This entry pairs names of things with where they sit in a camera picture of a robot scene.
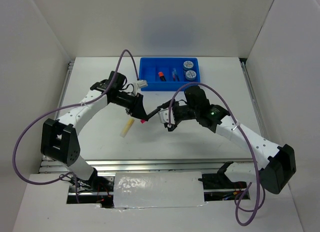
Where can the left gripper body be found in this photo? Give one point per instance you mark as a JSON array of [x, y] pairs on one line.
[[125, 100]]

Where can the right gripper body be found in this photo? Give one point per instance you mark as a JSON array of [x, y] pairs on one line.
[[184, 112]]

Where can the yellow highlighter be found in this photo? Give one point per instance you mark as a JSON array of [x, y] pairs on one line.
[[127, 127]]

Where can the orange highlighter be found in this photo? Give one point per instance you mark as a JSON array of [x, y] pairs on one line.
[[162, 76]]

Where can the red gel pen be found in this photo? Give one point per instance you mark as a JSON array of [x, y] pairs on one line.
[[173, 74]]

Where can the blue gel pen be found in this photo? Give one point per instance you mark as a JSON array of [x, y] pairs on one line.
[[176, 75]]

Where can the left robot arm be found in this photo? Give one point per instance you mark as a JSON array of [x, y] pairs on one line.
[[59, 140]]

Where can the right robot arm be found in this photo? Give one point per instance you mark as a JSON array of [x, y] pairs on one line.
[[272, 166]]

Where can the blue plastic divided bin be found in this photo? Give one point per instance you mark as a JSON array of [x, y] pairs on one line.
[[168, 73]]

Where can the white foil sheet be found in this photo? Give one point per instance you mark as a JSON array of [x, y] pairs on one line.
[[159, 189]]

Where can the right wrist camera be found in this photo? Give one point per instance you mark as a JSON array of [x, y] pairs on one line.
[[167, 119]]

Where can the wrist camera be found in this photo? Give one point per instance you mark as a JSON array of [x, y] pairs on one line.
[[167, 119], [139, 84]]

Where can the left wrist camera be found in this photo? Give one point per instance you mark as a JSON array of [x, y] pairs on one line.
[[139, 84]]

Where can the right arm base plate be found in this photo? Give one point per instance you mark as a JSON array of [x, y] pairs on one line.
[[218, 188]]

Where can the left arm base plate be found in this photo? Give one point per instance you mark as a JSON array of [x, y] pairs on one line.
[[101, 193]]

